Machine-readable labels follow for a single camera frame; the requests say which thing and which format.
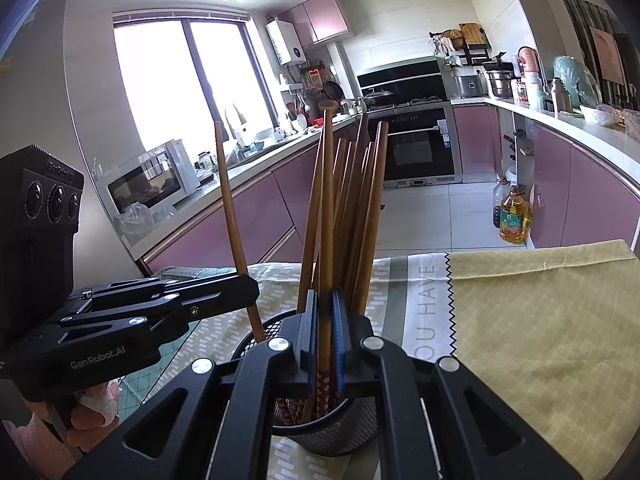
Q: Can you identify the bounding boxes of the pink kitchen base cabinet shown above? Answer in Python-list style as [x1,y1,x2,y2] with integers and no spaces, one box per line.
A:
[450,97,640,256]
[135,115,371,276]

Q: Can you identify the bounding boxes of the wok with lid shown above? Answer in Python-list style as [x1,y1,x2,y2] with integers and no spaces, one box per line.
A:
[361,87,396,108]

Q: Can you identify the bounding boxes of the person's left hand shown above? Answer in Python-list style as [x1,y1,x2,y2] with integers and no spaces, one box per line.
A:
[22,381,121,456]

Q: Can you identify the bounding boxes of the grey refrigerator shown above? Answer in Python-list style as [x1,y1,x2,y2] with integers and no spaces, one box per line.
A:
[0,0,146,271]

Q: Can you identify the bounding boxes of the pink kettle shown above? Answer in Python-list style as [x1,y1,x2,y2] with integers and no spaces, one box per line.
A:
[516,46,543,78]

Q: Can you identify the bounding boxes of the red-patterned wooden chopstick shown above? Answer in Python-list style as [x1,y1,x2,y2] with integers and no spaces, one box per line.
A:
[316,101,338,418]
[214,120,267,343]

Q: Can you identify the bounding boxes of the framed wall picture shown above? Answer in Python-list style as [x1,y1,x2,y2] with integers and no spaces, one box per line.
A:
[589,24,626,86]

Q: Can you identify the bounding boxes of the clear plastic bag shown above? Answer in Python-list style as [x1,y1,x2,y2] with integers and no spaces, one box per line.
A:
[116,201,173,248]

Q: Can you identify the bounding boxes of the person's left forearm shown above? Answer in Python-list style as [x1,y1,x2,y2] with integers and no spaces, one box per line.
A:
[0,412,83,480]

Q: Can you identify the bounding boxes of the pink wall cabinet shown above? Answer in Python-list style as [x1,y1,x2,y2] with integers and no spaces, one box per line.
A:
[277,0,351,48]

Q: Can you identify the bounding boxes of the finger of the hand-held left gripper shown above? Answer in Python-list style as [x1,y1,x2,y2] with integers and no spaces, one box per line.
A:
[49,276,261,357]
[67,272,241,311]

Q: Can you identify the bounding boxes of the printed patchwork tablecloth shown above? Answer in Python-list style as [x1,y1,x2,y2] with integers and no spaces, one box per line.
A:
[115,240,640,480]

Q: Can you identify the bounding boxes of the kitchen window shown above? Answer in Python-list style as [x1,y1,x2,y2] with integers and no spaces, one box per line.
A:
[112,10,281,161]

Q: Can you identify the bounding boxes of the clear plastic bottle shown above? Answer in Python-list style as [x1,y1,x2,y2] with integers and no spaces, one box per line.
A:
[491,176,516,231]

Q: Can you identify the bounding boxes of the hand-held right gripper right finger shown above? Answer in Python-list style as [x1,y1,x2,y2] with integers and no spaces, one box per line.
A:
[330,287,583,480]

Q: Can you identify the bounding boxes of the black built-in oven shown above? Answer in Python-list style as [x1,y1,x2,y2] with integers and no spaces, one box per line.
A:
[372,105,461,183]

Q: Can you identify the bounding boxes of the white microwave oven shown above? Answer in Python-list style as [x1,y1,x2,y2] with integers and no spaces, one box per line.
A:
[107,139,201,217]

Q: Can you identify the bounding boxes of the bunch of wooden chopsticks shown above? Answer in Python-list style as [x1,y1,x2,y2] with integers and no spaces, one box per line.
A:
[272,112,390,426]

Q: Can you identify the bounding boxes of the yellow oil bottle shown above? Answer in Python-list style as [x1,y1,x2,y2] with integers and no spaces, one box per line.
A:
[498,185,532,245]

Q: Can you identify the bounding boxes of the silver rice cooker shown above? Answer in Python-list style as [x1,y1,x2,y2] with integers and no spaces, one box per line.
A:
[449,72,488,100]

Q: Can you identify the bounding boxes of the white water heater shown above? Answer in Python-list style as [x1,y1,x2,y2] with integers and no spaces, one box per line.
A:
[265,19,307,66]

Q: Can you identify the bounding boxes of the steel cooking pot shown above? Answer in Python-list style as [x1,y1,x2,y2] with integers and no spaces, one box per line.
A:
[482,62,516,98]

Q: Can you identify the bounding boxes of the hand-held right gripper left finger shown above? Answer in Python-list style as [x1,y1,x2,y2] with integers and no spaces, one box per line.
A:
[62,289,320,480]

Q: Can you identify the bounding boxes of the white bowl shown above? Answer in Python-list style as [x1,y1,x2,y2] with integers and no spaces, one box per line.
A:
[580,104,621,127]

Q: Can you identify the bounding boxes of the wooden cutting board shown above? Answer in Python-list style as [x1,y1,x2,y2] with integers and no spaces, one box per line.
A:
[459,22,485,47]

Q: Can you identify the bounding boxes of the green covered appliance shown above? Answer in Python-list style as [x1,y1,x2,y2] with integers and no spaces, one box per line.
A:
[552,55,603,108]

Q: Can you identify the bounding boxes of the clear plastic container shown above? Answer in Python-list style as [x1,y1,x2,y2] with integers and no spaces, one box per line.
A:
[620,107,640,141]

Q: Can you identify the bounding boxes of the kitchen faucet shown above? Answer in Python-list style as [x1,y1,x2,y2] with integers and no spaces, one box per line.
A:
[224,104,248,146]

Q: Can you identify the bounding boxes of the black shelf rack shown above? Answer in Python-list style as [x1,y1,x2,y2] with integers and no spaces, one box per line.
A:
[429,30,493,67]

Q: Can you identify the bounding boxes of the steel thermos bottle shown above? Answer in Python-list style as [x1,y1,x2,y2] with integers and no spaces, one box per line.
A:
[542,77,572,115]

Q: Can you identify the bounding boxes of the black mesh holder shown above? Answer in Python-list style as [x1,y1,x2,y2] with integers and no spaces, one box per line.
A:
[230,310,379,457]

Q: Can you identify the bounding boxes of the black range hood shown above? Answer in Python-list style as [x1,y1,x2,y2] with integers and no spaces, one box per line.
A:
[356,58,446,101]

